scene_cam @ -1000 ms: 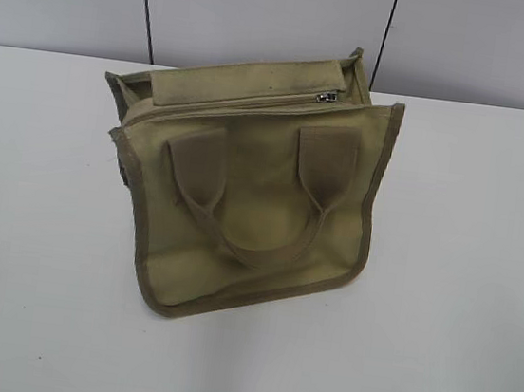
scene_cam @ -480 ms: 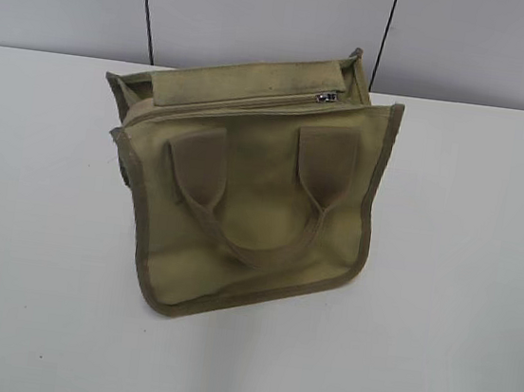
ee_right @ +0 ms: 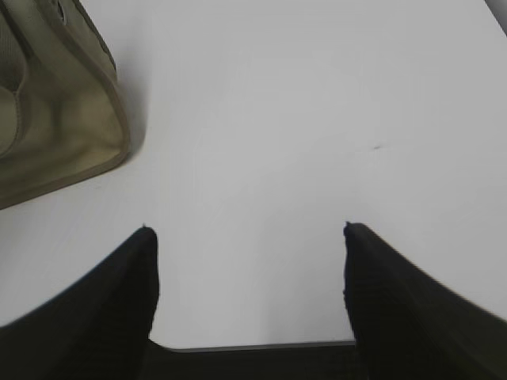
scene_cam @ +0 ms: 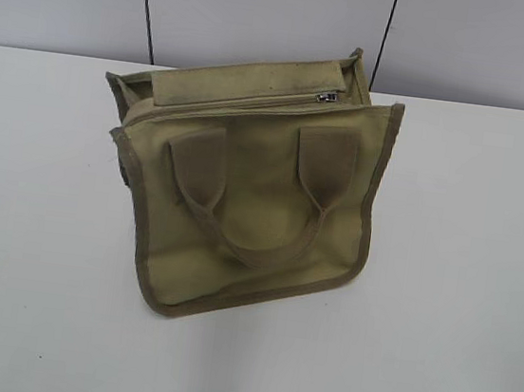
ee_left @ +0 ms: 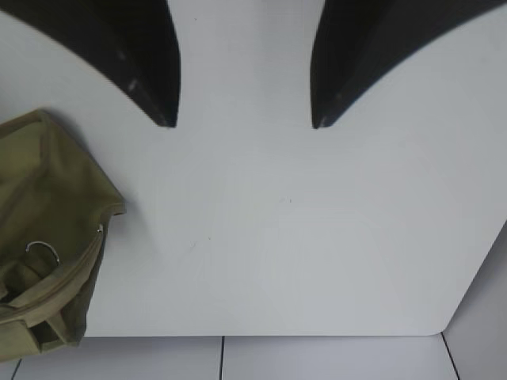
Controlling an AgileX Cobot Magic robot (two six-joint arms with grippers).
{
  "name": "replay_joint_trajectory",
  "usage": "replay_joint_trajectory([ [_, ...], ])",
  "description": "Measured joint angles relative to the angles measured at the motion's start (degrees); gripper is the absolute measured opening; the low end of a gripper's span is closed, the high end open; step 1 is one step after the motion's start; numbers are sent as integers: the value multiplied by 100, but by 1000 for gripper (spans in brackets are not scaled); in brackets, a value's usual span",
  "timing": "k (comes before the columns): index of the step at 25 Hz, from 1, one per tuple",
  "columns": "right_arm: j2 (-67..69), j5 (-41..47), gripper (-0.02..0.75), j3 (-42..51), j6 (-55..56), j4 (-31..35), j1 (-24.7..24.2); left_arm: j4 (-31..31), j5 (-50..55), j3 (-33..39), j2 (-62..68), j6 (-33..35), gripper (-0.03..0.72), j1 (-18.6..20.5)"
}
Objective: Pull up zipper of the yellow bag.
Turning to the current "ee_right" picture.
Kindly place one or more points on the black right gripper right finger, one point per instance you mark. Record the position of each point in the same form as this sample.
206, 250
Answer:
409, 326

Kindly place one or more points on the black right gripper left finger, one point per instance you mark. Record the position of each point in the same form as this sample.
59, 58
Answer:
97, 328

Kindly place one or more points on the yellow canvas tote bag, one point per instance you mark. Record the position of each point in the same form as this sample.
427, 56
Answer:
62, 119

